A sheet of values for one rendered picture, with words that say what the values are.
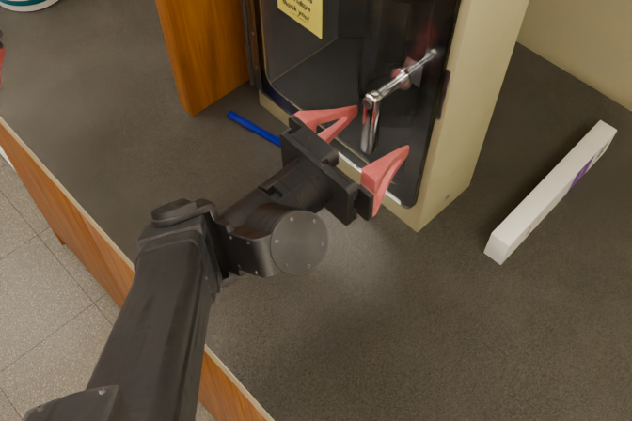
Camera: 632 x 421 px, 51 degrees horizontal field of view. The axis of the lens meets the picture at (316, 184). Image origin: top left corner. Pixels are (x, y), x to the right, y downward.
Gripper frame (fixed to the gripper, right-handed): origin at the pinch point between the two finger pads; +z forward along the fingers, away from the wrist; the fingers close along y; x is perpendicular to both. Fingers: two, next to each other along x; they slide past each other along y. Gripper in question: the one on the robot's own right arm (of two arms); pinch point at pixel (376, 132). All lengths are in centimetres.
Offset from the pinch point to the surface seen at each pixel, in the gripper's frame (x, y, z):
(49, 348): 113, 69, -46
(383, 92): -5.7, 0.1, 0.7
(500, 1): -14.3, -4.6, 10.7
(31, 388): 113, 63, -54
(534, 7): 17, 10, 47
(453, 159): 9.0, -4.4, 9.4
